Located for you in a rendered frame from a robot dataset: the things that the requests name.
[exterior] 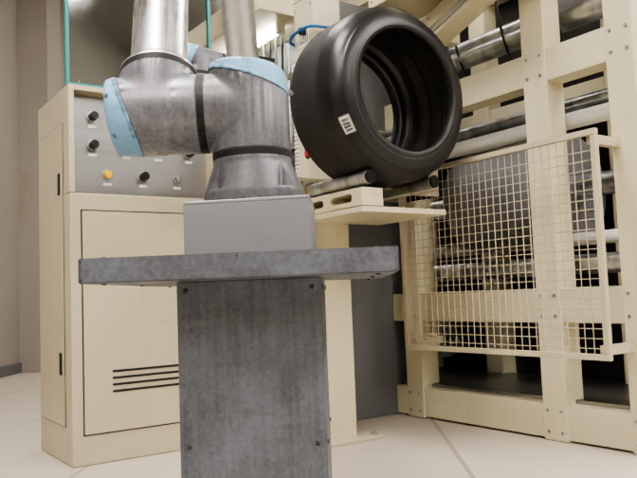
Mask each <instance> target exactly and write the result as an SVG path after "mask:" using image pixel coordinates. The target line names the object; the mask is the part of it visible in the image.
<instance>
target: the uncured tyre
mask: <svg viewBox="0 0 637 478"><path fill-rule="evenodd" d="M361 62H362V63H364V64H366V65H367V66H368V67H369V68H370V69H371V70H372V71H373V72H374V73H375V74H376V75H377V76H378V78H379V79H380V80H381V82H382V83H383V84H384V86H385V88H386V90H387V92H388V95H389V97H390V100H391V107H392V113H393V128H392V134H391V141H388V140H387V139H385V138H384V137H383V136H382V135H381V134H380V132H379V131H378V130H377V129H376V127H375V126H374V124H373V122H372V121H371V119H370V117H369V115H368V113H367V110H366V108H365V105H364V102H363V99H362V95H361V90H360V66H361ZM290 90H291V91H293V93H294V95H292V96H290V107H291V114H292V119H293V122H294V125H295V128H296V131H297V134H298V136H299V139H300V142H301V144H302V146H303V148H304V149H305V151H306V153H307V154H308V156H310V157H311V159H312V160H313V161H314V162H315V164H316V165H317V166H318V167H319V168H320V169H321V170H322V171H323V172H324V173H326V174H327V175H328V176H330V177H331V178H333V179H334V178H338V177H342V176H345V175H351V174H355V173H359V172H363V171H367V170H373V171H374V172H375V173H376V180H375V182H374V183H372V184H367V185H363V186H359V187H371V188H382V189H385V188H389V187H393V186H398V185H402V184H397V183H399V182H401V181H402V180H411V181H410V182H409V183H411V182H415V181H418V180H420V179H423V178H425V177H426V176H428V175H430V174H432V173H433V172H434V171H436V170H437V169H438V168H440V167H441V166H442V165H443V164H444V162H445V161H446V160H447V158H448V157H449V155H450V154H451V152H452V150H453V148H454V146H455V143H456V141H457V138H458V135H459V131H460V126H461V121H462V113H463V96H462V88H461V84H460V80H459V76H458V73H457V70H456V67H455V65H454V63H453V61H452V59H451V57H450V55H449V53H448V51H447V50H446V47H445V46H444V44H443V43H442V42H441V40H440V39H439V38H438V37H437V36H436V34H435V33H434V32H433V31H432V30H431V29H430V28H428V27H427V26H426V25H425V24H424V23H423V22H421V21H420V20H419V19H417V18H416V17H414V16H413V15H411V14H409V13H407V12H405V11H403V10H400V9H396V8H391V7H374V8H367V9H361V10H359V11H356V12H354V13H352V14H351V15H349V16H347V17H345V18H344V19H342V20H340V21H338V22H336V23H335V24H333V25H331V26H329V27H328V28H326V29H324V30H322V31H321V32H319V33H318V34H317V35H316V36H314V37H313V38H312V39H311V40H310V42H309V43H308V44H307V45H306V47H305V48H304V49H303V51H302V52H301V54H300V56H299V58H298V59H297V61H296V64H295V67H294V70H293V73H292V78H291V83H290ZM346 114H349V116H350V118H351V120H352V122H353V124H354V126H355V129H356V131H355V132H352V133H351V134H349V135H345V133H344V131H343V129H342V126H341V124H340V122H339V120H338V118H339V117H341V116H343V115H346Z"/></svg>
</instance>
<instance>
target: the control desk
mask: <svg viewBox="0 0 637 478"><path fill-rule="evenodd" d="M38 128H39V235H40V343H41V449H42V450H44V451H46V452H47V453H49V454H51V455H52V456H54V457H56V458H57V459H59V460H61V461H62V462H64V463H66V464H67V465H68V466H70V467H72V468H79V467H85V466H91V465H96V464H102V463H108V462H114V461H119V460H125V459H131V458H137V457H142V456H148V455H154V454H160V453H165V452H171V451H177V450H180V414H179V374H178V333H177V293H176V286H172V287H167V286H133V285H80V284H79V282H78V280H79V274H78V260H79V259H87V258H101V257H106V258H111V257H134V256H157V255H180V254H184V215H183V206H184V205H183V202H194V201H204V194H205V191H206V188H207V186H208V183H209V178H210V174H211V171H212V167H213V159H212V154H195V155H175V156H145V157H141V156H123V155H121V154H120V153H119V152H118V151H117V150H116V148H115V147H114V144H113V142H112V140H111V137H110V134H109V131H108V127H107V122H106V117H105V112H104V104H103V88H100V87H94V86H86V85H79V84H72V83H68V84H67V85H66V86H65V87H64V88H63V89H62V90H61V91H60V92H59V93H58V94H57V95H56V96H55V97H53V98H52V99H51V100H50V101H49V102H48V103H47V104H46V105H44V106H43V107H42V108H41V109H40V110H39V111H38Z"/></svg>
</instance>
